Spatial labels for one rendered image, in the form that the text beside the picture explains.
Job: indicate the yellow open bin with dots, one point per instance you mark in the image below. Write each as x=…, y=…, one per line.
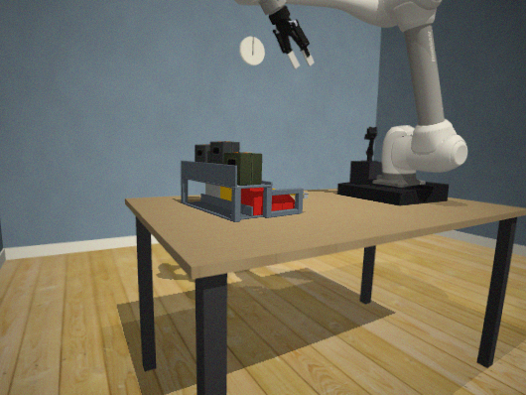
x=225, y=193

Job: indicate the red open bin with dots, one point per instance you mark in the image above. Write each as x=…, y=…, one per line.
x=254, y=197

